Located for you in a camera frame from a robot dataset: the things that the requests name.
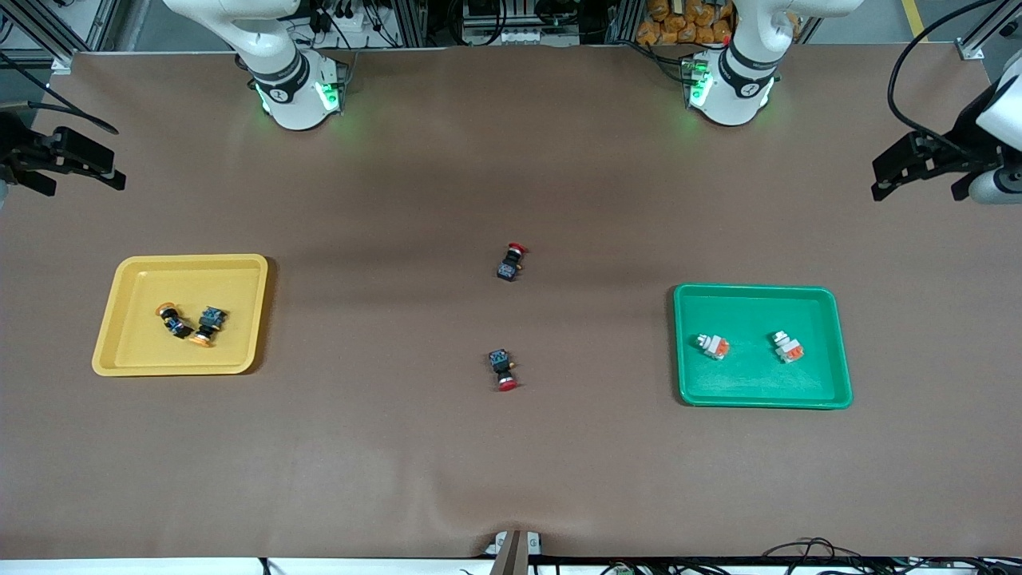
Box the black cable bundle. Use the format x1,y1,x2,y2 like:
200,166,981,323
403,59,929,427
759,537,1022,575

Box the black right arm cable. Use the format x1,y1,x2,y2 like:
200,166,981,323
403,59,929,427
0,50,121,135

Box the brown table mat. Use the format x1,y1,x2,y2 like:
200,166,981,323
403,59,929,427
0,44,1022,560

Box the metal table clamp bracket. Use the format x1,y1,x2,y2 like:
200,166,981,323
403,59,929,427
487,530,544,575

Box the green plastic tray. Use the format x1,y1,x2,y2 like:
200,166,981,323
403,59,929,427
673,284,854,410

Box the yellow plastic tray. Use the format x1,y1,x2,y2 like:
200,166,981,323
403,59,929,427
91,254,270,377

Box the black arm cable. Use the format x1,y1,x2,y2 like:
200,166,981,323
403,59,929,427
0,50,121,135
888,0,1003,154

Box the aluminium frame profile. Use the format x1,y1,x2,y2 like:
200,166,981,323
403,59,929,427
962,0,1022,57

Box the orange snack bags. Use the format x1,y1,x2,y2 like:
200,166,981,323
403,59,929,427
635,0,739,46

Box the red mushroom push button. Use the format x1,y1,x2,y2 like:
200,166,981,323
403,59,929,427
496,242,529,283
489,348,520,392

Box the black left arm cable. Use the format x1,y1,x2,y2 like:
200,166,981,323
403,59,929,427
888,0,1003,154

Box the yellow mushroom push button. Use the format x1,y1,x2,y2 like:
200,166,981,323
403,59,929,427
155,302,195,339
189,306,228,348

